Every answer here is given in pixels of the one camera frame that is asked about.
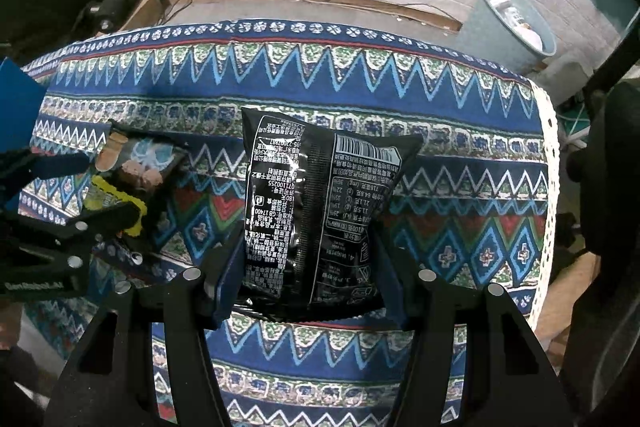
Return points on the patterned blue tablecloth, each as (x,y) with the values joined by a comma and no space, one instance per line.
(320,72)

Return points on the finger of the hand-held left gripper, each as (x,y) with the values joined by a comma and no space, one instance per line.
(100,219)
(60,167)

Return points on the black and yellow snack packet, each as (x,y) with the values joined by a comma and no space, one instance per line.
(135,167)

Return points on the blue cardboard box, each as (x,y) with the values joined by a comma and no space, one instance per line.
(17,107)

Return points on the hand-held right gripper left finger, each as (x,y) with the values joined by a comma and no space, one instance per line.
(227,277)

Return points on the light blue trash bin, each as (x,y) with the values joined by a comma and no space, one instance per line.
(505,32)

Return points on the black snack packet white print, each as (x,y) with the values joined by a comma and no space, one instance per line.
(310,207)

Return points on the black chair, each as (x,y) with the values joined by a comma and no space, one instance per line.
(607,217)

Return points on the brown cardboard box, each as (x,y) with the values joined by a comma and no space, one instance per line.
(145,9)

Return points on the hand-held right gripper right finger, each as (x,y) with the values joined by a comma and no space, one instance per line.
(395,282)

